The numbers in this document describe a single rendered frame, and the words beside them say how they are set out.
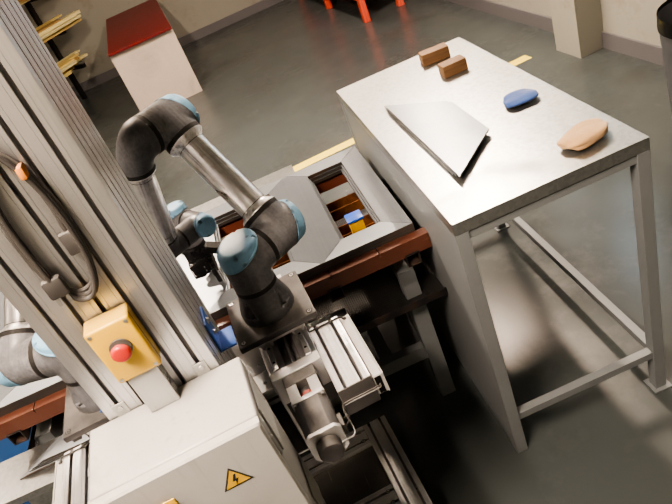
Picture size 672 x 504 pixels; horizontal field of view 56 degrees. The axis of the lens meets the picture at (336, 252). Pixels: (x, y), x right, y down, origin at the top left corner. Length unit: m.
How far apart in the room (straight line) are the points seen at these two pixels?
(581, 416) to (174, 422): 1.68
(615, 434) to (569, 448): 0.17
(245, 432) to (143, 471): 0.20
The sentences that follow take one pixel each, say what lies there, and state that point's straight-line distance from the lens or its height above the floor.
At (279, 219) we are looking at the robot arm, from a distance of 1.69.
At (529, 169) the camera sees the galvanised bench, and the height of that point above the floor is 1.05.
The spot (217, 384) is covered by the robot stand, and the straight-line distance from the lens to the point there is 1.33.
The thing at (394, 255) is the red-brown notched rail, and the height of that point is 0.80.
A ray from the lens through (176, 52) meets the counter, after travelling 7.43.
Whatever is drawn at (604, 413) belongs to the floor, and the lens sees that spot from 2.60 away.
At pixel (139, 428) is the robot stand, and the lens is 1.36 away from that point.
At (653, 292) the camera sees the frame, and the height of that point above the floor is 0.48.
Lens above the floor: 2.06
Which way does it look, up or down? 33 degrees down
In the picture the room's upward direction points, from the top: 23 degrees counter-clockwise
